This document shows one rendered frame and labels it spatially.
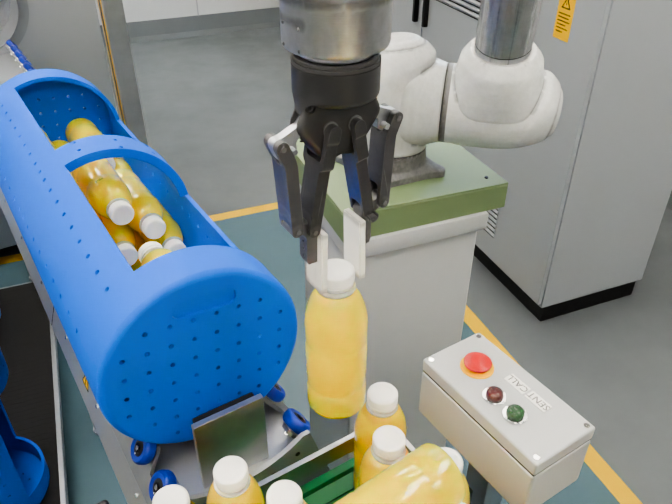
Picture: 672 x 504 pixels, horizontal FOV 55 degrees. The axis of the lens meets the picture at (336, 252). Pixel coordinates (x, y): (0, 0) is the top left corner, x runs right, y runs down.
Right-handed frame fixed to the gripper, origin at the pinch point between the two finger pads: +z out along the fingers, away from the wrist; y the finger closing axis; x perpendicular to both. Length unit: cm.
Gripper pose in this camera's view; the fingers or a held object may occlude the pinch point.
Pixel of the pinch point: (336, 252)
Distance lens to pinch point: 64.9
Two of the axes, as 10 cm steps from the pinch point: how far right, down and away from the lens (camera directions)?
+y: -8.4, 3.1, -4.4
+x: 5.4, 4.8, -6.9
